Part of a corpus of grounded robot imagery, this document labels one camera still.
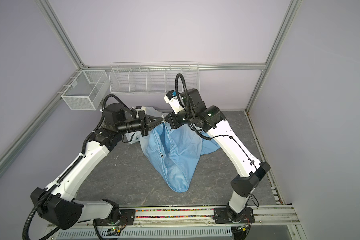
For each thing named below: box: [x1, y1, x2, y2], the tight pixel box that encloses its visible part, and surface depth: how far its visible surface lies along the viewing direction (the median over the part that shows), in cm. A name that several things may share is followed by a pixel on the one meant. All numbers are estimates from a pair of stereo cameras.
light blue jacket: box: [125, 106, 221, 193], surface depth 86 cm
